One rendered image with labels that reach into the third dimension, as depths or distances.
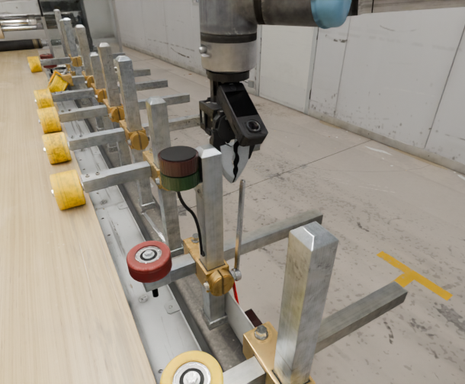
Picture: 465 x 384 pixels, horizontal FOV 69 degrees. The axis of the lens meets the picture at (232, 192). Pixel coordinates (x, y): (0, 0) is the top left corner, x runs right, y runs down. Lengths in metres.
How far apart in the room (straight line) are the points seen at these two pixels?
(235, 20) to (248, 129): 0.16
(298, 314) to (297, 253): 0.08
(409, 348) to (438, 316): 0.26
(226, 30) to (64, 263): 0.48
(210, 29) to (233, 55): 0.05
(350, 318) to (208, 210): 0.30
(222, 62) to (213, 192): 0.20
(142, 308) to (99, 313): 0.37
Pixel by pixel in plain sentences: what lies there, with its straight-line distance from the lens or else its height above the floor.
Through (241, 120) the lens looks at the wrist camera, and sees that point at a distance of 0.54.
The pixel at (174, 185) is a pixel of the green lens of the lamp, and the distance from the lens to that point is 0.51.
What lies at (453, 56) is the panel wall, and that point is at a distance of 3.21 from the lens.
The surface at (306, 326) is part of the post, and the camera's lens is 0.42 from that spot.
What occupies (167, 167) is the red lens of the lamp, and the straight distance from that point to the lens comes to 0.50.
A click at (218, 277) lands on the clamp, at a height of 0.87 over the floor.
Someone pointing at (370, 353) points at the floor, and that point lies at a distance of 1.68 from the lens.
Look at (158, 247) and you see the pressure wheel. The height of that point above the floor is 0.91.
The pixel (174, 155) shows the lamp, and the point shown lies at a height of 1.11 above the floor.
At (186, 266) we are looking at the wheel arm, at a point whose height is 0.86.
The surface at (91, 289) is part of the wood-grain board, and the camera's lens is 0.62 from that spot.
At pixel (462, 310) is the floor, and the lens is 2.02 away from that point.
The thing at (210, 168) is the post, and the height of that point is 1.08.
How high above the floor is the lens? 1.33
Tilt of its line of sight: 32 degrees down
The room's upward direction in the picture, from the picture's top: straight up
